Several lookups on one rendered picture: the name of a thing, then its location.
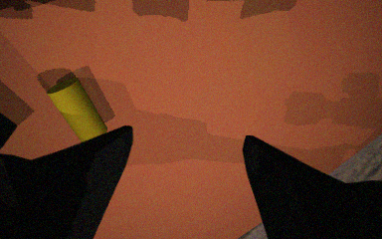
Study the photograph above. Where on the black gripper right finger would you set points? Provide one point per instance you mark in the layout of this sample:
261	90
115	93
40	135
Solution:
297	201

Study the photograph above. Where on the yellow cylinder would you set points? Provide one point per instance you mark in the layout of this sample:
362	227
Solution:
77	108

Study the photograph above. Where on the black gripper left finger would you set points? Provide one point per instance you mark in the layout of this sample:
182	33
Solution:
63	195

